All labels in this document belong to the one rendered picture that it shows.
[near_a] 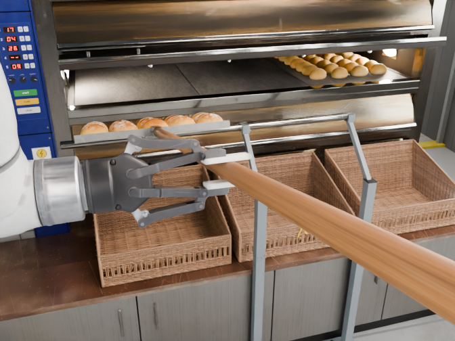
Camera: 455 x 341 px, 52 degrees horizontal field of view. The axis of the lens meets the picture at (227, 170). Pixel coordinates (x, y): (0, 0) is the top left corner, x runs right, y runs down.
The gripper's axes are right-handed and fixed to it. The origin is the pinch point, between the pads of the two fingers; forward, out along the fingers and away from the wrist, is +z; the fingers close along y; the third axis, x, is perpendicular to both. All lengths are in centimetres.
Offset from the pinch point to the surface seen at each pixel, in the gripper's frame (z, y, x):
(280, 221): 63, 54, -146
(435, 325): 142, 120, -132
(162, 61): 10, -26, -131
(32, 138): -47, 2, -152
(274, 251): 50, 60, -121
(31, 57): -41, -31, -142
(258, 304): 40, 81, -116
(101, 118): -17, -4, -153
